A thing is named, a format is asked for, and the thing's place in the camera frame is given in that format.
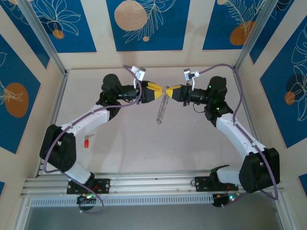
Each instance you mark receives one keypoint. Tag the key with red head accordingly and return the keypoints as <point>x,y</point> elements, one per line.
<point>86,143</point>

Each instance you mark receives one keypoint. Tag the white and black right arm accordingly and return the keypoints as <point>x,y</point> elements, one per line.
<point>237,134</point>

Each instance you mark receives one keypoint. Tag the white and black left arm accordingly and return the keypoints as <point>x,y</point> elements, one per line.
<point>84,121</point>

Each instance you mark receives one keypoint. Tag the controller board with LED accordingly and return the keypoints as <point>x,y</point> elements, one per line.
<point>225,200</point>
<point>85,199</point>

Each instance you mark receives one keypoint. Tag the aluminium side rail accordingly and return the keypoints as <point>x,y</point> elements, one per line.
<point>251,119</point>
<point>54,119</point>

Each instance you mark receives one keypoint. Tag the aluminium frame post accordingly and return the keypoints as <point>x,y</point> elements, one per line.
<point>261,31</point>
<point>40,36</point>

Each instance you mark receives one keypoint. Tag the wide aluminium base rail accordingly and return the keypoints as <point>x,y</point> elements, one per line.
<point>153,184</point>

